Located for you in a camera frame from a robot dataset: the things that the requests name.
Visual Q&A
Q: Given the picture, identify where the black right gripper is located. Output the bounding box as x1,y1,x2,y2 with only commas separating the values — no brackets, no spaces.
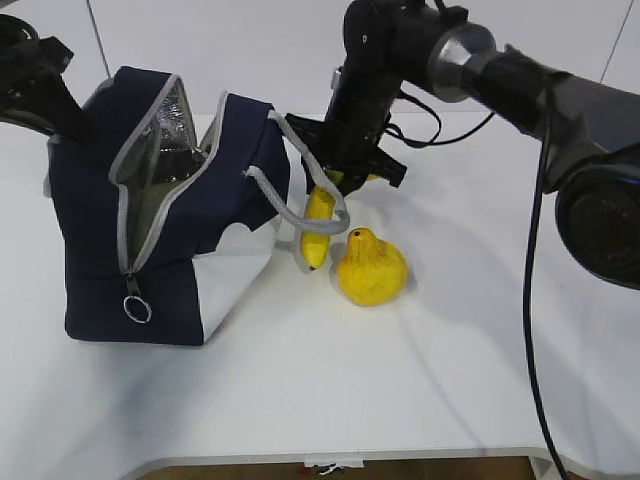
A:
285,65,407,195

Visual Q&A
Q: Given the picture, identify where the green lid glass container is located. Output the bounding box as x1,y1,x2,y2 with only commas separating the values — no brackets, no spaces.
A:
127,149,206,260

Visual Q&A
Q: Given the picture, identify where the yellow pear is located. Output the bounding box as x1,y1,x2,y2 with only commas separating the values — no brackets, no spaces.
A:
336,227,409,307

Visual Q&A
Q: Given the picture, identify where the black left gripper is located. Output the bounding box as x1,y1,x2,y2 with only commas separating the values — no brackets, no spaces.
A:
1,14,95,143

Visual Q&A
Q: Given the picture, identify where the white table leg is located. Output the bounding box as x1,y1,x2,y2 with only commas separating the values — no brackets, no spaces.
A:
529,457,562,480

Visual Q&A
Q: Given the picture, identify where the yellow banana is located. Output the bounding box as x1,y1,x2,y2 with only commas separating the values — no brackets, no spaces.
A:
299,168,384,273

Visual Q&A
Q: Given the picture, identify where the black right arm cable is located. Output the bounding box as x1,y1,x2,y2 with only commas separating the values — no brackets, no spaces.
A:
384,89,571,480

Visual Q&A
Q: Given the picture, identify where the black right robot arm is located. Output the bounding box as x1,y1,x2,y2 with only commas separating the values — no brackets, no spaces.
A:
289,1,639,289

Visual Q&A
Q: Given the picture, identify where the navy and white lunch bag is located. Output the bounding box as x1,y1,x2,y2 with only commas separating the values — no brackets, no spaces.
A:
48,67,350,346

